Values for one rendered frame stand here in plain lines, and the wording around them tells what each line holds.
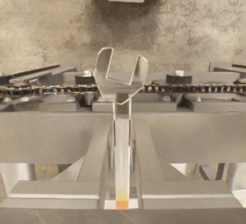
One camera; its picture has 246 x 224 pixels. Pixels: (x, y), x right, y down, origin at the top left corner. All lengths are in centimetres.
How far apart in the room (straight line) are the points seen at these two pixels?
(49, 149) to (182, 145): 22
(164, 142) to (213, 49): 135
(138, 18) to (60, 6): 59
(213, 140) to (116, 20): 124
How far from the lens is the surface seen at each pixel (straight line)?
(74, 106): 52
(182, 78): 55
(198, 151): 32
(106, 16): 144
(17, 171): 75
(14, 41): 166
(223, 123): 31
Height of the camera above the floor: 141
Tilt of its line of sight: 74 degrees down
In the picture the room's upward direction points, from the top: 179 degrees counter-clockwise
